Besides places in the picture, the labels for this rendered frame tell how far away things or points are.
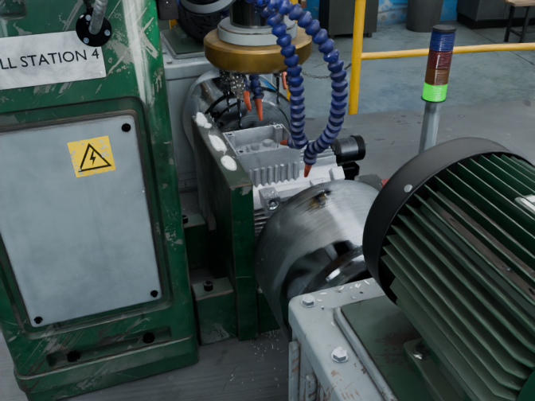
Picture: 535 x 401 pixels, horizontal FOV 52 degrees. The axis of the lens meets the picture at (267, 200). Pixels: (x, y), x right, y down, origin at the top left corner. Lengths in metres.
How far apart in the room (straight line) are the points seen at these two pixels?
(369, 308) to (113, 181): 0.39
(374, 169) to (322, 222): 0.90
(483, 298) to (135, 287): 0.60
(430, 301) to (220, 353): 0.66
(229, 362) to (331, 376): 0.51
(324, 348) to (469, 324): 0.20
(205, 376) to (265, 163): 0.40
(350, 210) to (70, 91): 0.40
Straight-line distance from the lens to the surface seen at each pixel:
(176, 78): 1.40
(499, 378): 0.41
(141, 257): 0.86
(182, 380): 1.03
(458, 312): 0.43
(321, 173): 1.04
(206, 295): 1.00
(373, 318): 0.60
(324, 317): 0.61
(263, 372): 1.03
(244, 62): 0.87
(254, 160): 0.97
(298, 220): 0.78
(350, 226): 0.74
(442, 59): 1.49
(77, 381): 1.02
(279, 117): 1.25
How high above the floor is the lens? 1.59
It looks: 32 degrees down
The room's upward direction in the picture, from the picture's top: 1 degrees counter-clockwise
